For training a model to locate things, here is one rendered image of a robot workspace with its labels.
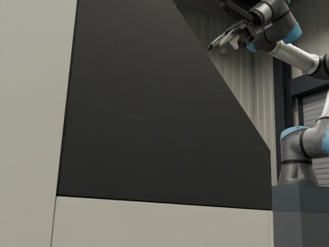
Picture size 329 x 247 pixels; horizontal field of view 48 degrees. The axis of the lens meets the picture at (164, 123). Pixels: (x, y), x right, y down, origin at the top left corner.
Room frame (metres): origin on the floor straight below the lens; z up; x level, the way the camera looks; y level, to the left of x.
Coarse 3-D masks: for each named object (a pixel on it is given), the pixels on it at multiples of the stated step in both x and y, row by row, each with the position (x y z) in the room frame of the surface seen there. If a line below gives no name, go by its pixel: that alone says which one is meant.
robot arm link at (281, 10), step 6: (264, 0) 1.18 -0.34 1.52; (270, 0) 1.17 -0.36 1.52; (276, 0) 1.18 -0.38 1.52; (282, 0) 1.18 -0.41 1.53; (288, 0) 1.20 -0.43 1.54; (270, 6) 1.17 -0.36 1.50; (276, 6) 1.18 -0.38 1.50; (282, 6) 1.19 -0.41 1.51; (276, 12) 1.20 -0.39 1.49; (282, 12) 1.20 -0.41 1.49; (276, 18) 1.21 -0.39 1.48
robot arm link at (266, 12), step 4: (256, 4) 1.19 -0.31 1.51; (260, 4) 1.17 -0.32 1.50; (264, 4) 1.17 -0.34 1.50; (252, 8) 1.18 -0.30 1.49; (256, 8) 1.17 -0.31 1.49; (260, 8) 1.17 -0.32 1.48; (264, 8) 1.17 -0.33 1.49; (268, 8) 1.17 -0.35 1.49; (260, 12) 1.17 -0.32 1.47; (264, 12) 1.17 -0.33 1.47; (268, 12) 1.17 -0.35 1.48; (264, 16) 1.17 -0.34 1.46; (268, 16) 1.18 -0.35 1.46; (264, 20) 1.18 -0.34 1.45; (268, 20) 1.20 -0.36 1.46; (264, 24) 1.20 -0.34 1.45
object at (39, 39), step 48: (0, 0) 0.59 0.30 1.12; (48, 0) 0.63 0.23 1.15; (0, 48) 0.59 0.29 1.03; (48, 48) 0.64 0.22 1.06; (0, 96) 0.60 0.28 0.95; (48, 96) 0.65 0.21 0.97; (0, 144) 0.61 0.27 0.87; (48, 144) 0.65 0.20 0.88; (0, 192) 0.61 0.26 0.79; (48, 192) 0.66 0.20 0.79; (0, 240) 0.62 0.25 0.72; (48, 240) 0.66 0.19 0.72
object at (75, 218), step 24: (72, 216) 0.69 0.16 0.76; (96, 216) 0.71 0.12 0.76; (120, 216) 0.74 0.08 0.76; (144, 216) 0.77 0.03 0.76; (168, 216) 0.81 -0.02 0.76; (192, 216) 0.84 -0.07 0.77; (216, 216) 0.88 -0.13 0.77; (240, 216) 0.93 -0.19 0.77; (264, 216) 0.98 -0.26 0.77; (72, 240) 0.69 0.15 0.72; (96, 240) 0.71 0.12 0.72; (120, 240) 0.74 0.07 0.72; (144, 240) 0.77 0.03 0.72; (168, 240) 0.81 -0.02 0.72; (192, 240) 0.84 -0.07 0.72; (216, 240) 0.88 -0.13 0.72; (240, 240) 0.93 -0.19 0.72; (264, 240) 0.98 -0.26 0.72
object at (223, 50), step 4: (220, 36) 1.20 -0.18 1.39; (224, 36) 1.19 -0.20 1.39; (216, 40) 1.20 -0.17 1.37; (212, 44) 1.20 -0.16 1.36; (216, 44) 1.20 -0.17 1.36; (224, 44) 1.22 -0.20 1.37; (208, 48) 1.20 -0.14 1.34; (216, 48) 1.22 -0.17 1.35; (220, 48) 1.22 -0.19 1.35; (224, 48) 1.22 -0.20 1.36; (220, 52) 1.23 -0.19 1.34; (224, 52) 1.23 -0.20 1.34
